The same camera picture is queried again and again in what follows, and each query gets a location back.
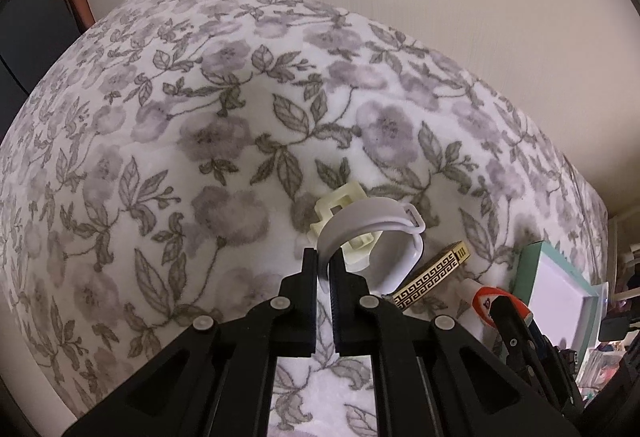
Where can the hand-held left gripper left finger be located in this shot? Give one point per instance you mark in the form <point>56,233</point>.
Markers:
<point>307,302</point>

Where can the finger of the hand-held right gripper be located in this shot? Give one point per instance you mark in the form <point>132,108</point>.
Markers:
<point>515,332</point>

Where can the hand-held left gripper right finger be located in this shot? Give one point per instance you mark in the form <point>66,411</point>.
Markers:
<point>339,312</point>

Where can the orange white tube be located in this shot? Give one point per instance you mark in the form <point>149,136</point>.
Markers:
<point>482,302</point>

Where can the teal framed white board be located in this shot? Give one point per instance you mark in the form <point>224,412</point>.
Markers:
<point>555,287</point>

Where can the gold black patterned box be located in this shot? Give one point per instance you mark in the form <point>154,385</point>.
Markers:
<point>430,274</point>

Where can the dark small box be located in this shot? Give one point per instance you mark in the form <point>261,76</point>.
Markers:
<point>615,328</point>

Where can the cream plastic slotted piece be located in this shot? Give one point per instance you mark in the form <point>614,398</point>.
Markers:
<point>345,197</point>

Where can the floral printed blanket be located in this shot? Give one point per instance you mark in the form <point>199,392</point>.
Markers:
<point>175,142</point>

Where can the dark cabinet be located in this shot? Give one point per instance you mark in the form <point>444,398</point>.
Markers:
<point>35,47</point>

